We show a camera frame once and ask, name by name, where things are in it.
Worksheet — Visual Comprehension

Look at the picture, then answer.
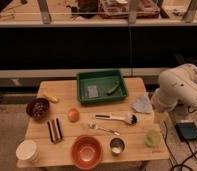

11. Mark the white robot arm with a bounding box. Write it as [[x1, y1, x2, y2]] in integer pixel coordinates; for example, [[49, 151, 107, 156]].
[[151, 64, 197, 112]]

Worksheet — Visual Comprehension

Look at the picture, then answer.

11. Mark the small metal cup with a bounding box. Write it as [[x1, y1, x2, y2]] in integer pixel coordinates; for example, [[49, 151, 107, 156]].
[[110, 138, 125, 155]]

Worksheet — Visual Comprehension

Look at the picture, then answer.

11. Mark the green plastic cup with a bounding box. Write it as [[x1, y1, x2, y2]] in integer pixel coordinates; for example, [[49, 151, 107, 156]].
[[144, 130, 161, 147]]

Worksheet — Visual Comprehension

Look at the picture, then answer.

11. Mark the white paper cup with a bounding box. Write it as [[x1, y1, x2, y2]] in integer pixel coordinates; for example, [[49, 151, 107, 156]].
[[16, 140, 39, 162]]

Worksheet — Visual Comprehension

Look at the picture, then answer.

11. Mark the green plastic tray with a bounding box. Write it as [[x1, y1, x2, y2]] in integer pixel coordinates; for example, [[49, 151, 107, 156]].
[[77, 69, 129, 105]]

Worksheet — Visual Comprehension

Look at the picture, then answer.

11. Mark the grey card in tray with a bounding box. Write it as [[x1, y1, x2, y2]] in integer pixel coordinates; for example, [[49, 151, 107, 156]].
[[87, 85, 98, 98]]

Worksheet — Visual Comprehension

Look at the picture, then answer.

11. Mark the green pickle in tray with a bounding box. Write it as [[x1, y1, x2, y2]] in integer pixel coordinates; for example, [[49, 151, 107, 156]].
[[107, 83, 120, 95]]

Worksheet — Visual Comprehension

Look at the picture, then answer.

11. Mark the orange peach fruit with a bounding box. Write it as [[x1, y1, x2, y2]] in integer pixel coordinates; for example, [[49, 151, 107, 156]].
[[68, 108, 79, 122]]

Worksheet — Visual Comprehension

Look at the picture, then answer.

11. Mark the yellow banana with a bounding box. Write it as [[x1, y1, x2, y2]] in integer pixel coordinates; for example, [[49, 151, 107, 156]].
[[43, 94, 59, 103]]

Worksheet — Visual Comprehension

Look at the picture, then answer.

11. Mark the white dish brush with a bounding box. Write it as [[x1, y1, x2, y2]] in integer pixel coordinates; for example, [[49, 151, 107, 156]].
[[95, 114, 137, 125]]

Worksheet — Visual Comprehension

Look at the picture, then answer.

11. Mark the grey crumpled cloth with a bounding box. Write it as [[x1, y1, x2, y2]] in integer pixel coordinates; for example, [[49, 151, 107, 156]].
[[131, 93, 153, 114]]

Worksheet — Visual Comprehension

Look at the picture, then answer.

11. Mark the striped brown white sponge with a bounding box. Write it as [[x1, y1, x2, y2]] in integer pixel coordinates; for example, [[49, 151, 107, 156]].
[[47, 118, 63, 144]]

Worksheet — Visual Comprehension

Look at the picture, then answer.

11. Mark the brown bowl with nuts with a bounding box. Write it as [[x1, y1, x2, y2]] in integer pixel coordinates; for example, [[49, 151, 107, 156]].
[[26, 98, 50, 120]]

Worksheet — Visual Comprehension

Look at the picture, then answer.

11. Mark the orange plastic bowl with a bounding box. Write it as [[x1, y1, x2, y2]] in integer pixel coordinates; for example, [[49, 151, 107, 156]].
[[71, 135, 103, 170]]

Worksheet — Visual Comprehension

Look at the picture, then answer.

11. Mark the black foot pedal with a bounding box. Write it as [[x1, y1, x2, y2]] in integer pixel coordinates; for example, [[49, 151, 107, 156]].
[[175, 122, 197, 141]]

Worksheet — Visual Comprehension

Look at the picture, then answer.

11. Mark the black floor cable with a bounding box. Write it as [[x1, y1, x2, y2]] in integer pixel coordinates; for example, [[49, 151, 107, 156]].
[[162, 120, 197, 171]]

